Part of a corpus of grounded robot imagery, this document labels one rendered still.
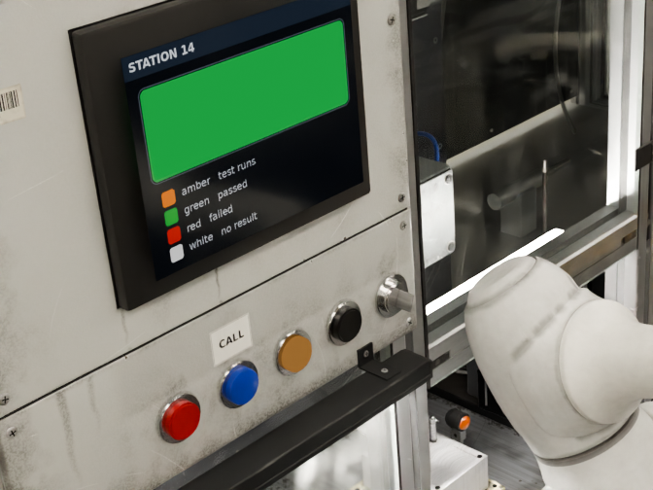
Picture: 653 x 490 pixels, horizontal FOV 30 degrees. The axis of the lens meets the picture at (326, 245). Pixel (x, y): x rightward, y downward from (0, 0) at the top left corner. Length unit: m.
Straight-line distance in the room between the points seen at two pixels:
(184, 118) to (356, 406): 0.31
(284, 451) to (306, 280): 0.14
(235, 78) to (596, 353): 0.36
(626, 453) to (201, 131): 0.47
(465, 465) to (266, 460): 0.59
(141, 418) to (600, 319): 0.37
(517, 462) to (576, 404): 0.73
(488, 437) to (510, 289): 0.78
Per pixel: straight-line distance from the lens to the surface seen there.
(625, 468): 1.08
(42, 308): 0.83
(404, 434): 1.18
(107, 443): 0.91
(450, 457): 1.54
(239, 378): 0.96
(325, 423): 1.01
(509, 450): 1.75
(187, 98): 0.83
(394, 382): 1.05
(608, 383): 0.99
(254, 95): 0.87
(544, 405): 1.02
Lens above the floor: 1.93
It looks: 26 degrees down
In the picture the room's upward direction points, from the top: 5 degrees counter-clockwise
